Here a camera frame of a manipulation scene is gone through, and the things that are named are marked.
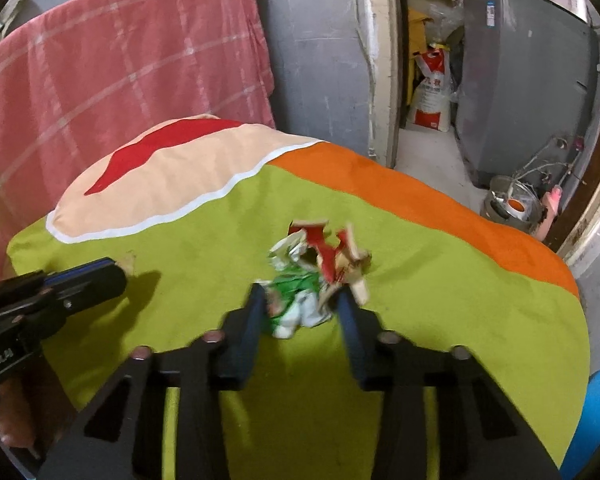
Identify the pale door frame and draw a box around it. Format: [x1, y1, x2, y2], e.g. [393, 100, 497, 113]
[362, 0, 406, 168]

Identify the clear plastic bag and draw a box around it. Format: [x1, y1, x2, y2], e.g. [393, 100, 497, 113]
[427, 0, 466, 56]

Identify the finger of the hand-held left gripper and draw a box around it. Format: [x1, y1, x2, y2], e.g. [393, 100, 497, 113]
[25, 265, 128, 341]
[45, 258, 117, 288]

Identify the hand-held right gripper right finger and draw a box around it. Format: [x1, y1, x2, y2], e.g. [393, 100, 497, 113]
[336, 287, 563, 480]

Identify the small pink plastic object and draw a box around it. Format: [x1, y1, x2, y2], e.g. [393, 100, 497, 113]
[542, 185, 565, 241]

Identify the white red printed sack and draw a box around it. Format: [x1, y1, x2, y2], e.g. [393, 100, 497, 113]
[407, 46, 458, 133]

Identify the metal pot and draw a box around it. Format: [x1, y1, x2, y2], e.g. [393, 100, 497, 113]
[481, 175, 541, 233]

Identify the green white wrapper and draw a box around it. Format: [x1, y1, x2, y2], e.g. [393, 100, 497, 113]
[262, 265, 333, 339]

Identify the torn red cardboard box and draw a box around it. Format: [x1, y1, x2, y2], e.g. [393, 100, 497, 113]
[287, 218, 373, 306]

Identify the pink checked towel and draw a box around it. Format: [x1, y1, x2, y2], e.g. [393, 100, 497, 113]
[0, 0, 276, 288]

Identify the person's left hand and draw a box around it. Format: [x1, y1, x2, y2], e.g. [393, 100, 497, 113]
[0, 376, 37, 449]

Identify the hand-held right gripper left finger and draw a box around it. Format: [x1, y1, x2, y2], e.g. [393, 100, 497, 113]
[37, 284, 272, 480]

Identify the colourful printed tablecloth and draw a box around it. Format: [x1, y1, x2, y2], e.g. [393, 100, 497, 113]
[5, 115, 591, 480]

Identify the crumpled silver wrapper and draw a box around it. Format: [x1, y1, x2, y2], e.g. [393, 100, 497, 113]
[266, 236, 308, 273]

